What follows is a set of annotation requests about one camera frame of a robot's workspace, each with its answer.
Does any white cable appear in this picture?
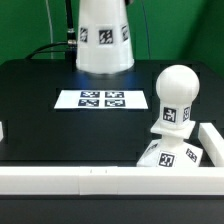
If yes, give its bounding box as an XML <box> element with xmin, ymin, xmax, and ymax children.
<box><xmin>45</xmin><ymin>0</ymin><xmax>55</xmax><ymax>60</ymax></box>

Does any white lamp shade cone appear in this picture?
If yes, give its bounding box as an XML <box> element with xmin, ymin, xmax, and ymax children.
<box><xmin>76</xmin><ymin>0</ymin><xmax>134</xmax><ymax>72</ymax></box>

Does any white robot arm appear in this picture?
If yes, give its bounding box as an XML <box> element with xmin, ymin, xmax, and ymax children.
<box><xmin>76</xmin><ymin>67</ymin><xmax>135</xmax><ymax>75</ymax></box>

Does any white front wall rail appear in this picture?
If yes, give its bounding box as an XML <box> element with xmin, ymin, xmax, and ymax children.
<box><xmin>0</xmin><ymin>167</ymin><xmax>224</xmax><ymax>195</ymax></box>

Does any black cable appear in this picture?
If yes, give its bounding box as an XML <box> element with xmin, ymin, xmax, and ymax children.
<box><xmin>25</xmin><ymin>0</ymin><xmax>79</xmax><ymax>60</ymax></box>

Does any white lamp base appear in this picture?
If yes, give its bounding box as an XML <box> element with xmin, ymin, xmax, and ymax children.
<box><xmin>136</xmin><ymin>120</ymin><xmax>203</xmax><ymax>168</ymax></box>

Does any white left wall rail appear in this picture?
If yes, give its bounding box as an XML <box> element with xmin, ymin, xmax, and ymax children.
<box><xmin>0</xmin><ymin>121</ymin><xmax>4</xmax><ymax>142</ymax></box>

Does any white marker sheet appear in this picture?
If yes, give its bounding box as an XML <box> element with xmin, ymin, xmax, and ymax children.
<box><xmin>54</xmin><ymin>90</ymin><xmax>148</xmax><ymax>109</ymax></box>

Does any white lamp bulb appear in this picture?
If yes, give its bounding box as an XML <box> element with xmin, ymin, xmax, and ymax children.
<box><xmin>156</xmin><ymin>65</ymin><xmax>200</xmax><ymax>130</ymax></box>

